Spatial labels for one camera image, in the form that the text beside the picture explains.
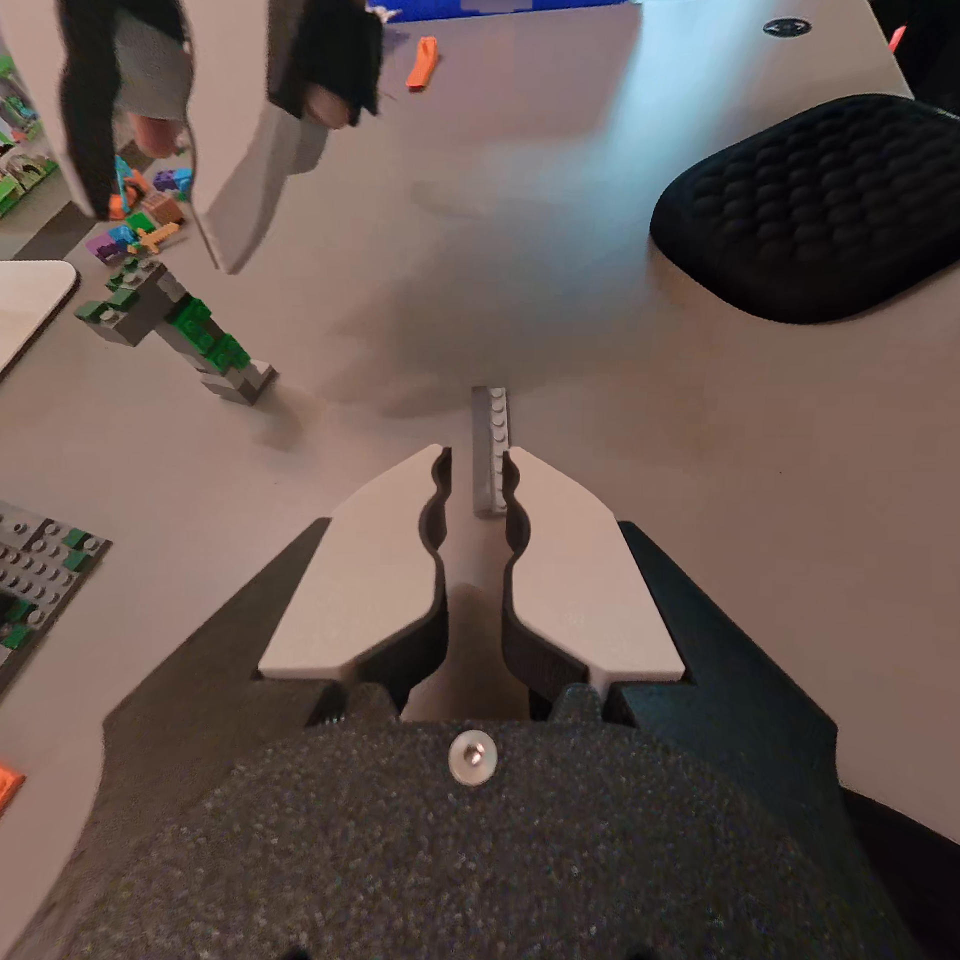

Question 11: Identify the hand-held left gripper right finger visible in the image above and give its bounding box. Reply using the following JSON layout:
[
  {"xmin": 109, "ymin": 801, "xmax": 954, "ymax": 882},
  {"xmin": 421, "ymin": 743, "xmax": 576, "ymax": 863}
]
[{"xmin": 503, "ymin": 447, "xmax": 687, "ymax": 687}]

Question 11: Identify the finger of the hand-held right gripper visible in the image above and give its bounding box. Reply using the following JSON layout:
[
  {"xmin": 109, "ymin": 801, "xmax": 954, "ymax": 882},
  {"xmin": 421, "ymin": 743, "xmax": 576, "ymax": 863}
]
[
  {"xmin": 54, "ymin": 0, "xmax": 126, "ymax": 223},
  {"xmin": 186, "ymin": 0, "xmax": 331, "ymax": 277}
]

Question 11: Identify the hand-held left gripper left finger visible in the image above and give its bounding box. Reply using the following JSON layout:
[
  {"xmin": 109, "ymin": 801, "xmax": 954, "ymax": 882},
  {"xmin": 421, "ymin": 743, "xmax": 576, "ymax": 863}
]
[{"xmin": 258, "ymin": 444, "xmax": 451, "ymax": 679}]

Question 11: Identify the long light grey plate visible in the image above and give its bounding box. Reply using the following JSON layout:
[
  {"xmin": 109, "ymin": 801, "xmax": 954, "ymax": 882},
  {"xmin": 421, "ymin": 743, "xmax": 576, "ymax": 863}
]
[{"xmin": 471, "ymin": 386, "xmax": 513, "ymax": 519}]

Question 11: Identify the bright green corner plate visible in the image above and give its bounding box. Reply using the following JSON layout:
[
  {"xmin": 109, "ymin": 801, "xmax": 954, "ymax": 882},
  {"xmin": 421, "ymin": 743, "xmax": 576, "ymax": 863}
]
[{"xmin": 173, "ymin": 297, "xmax": 253, "ymax": 376}]

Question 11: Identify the grey white brick column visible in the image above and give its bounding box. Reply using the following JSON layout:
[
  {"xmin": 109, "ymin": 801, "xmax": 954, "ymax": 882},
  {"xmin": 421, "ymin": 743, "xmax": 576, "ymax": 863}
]
[{"xmin": 158, "ymin": 293, "xmax": 280, "ymax": 406}]

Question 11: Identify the person's right hand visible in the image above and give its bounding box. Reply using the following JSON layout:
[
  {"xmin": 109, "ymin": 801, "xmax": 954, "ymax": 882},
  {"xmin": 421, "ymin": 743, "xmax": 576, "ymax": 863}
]
[{"xmin": 114, "ymin": 57, "xmax": 358, "ymax": 160}]

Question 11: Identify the green toy box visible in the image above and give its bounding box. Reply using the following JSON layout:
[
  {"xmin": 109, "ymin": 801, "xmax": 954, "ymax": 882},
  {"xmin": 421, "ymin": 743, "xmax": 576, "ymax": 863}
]
[{"xmin": 0, "ymin": 53, "xmax": 61, "ymax": 220}]

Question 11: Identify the orange brick separator tool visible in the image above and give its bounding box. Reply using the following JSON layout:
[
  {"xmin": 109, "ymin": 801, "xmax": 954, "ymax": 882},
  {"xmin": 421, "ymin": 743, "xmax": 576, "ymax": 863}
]
[{"xmin": 407, "ymin": 38, "xmax": 442, "ymax": 94}]

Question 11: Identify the pile of colourful brick figures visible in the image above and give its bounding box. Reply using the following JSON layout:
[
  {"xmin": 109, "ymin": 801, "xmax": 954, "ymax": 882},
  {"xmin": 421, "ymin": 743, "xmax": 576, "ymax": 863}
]
[{"xmin": 83, "ymin": 162, "xmax": 196, "ymax": 268}]

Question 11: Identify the blue plastic bin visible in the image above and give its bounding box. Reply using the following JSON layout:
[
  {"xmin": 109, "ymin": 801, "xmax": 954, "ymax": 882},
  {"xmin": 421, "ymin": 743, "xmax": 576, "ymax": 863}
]
[{"xmin": 383, "ymin": 0, "xmax": 639, "ymax": 24}]

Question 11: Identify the white lamp base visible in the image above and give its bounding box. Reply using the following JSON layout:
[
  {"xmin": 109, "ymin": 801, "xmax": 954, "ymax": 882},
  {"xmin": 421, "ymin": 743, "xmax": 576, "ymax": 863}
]
[{"xmin": 0, "ymin": 260, "xmax": 81, "ymax": 376}]

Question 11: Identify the grey green brick tower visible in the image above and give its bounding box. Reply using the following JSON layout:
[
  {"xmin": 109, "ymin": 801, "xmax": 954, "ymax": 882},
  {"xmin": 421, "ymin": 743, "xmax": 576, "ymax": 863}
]
[{"xmin": 0, "ymin": 500, "xmax": 112, "ymax": 694}]

